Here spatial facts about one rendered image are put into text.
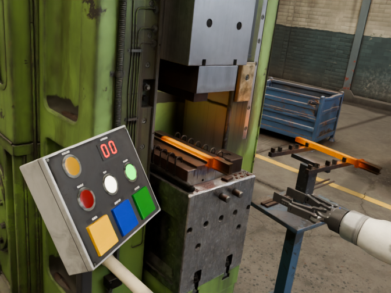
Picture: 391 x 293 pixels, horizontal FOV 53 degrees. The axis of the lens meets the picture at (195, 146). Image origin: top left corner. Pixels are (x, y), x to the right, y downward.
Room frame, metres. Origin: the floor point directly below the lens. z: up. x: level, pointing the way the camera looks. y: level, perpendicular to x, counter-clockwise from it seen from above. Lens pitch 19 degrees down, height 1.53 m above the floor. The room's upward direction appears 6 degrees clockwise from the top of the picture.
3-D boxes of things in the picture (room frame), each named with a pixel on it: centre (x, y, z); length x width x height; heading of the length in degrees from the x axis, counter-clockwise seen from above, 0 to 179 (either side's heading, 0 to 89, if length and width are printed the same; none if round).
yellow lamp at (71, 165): (0.85, 0.28, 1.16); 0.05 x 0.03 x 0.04; 135
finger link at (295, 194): (1.20, -0.35, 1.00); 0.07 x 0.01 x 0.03; 45
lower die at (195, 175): (1.56, 0.10, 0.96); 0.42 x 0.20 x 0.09; 45
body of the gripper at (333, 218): (1.07, -0.43, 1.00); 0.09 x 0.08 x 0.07; 45
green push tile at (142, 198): (1.00, 0.13, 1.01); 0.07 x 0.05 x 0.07; 160
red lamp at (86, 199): (0.83, 0.24, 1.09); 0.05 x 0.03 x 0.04; 135
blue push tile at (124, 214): (0.91, 0.17, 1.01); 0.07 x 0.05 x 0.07; 160
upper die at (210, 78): (1.56, 0.10, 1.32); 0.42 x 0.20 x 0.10; 45
